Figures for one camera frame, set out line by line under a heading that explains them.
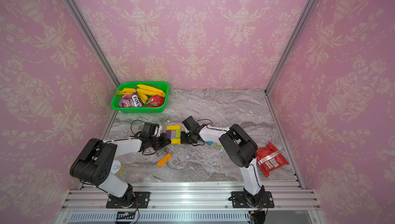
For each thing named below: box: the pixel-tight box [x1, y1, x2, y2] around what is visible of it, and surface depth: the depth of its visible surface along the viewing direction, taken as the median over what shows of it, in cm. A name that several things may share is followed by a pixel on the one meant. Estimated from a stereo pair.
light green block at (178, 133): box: [175, 129, 181, 139], surface depth 99 cm
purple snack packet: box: [118, 91, 145, 108], surface depth 108 cm
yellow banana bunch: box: [115, 84, 166, 104], surface depth 113 cm
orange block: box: [156, 152, 173, 168], surface depth 89 cm
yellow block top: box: [166, 124, 182, 131], surface depth 102 cm
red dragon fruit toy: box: [146, 94, 165, 108], surface depth 107 cm
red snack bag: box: [256, 141, 290, 178], surface depth 85 cm
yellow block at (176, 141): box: [171, 138, 182, 145], surface depth 95 cm
